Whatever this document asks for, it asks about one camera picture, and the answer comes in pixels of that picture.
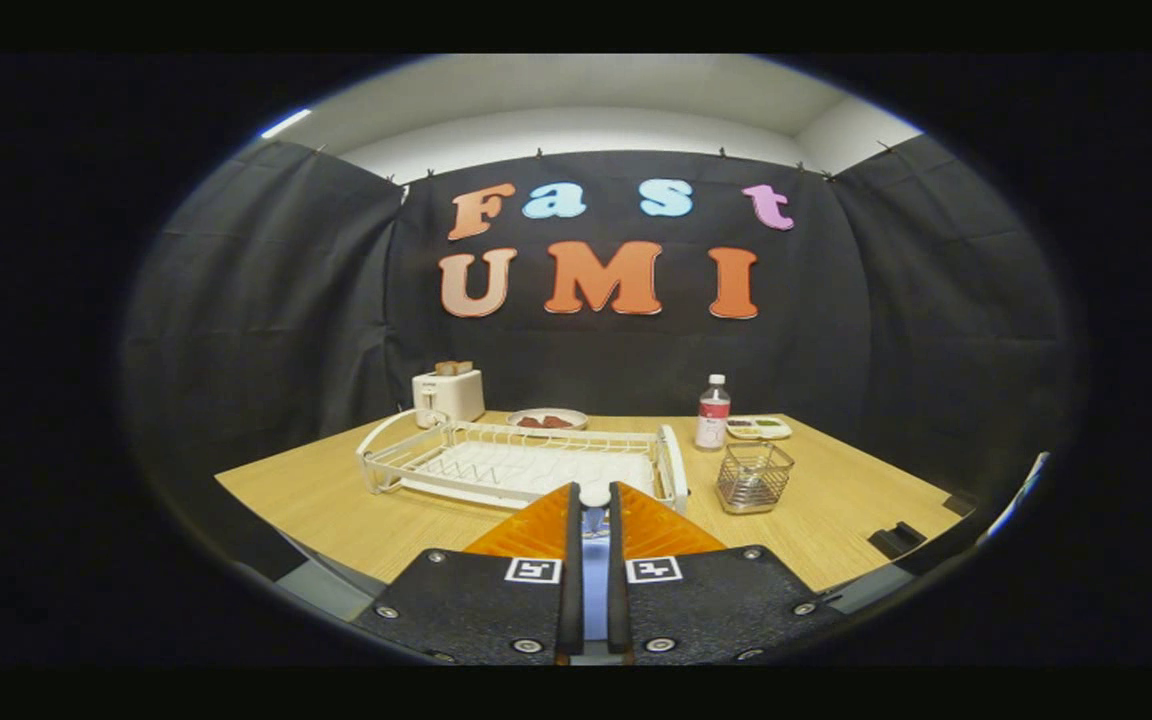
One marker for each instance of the white divided food tray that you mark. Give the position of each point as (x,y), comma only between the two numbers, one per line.
(758,434)

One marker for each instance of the black backdrop cloth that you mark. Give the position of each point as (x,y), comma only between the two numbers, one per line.
(286,300)

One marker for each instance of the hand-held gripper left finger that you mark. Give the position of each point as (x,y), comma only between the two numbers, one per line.
(456,610)

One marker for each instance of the white toaster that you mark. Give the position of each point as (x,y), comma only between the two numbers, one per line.
(451,395)

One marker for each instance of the white plate with meat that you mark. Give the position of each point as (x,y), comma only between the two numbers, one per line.
(581,417)

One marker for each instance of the clear bottle red label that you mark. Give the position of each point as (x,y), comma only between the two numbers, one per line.
(712,425)

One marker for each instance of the black table clamp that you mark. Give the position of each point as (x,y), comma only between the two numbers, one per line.
(960,503)
(896,540)

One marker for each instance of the light blue plate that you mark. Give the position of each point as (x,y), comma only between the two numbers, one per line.
(596,590)

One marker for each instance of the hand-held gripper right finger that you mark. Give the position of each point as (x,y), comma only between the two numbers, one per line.
(726,610)

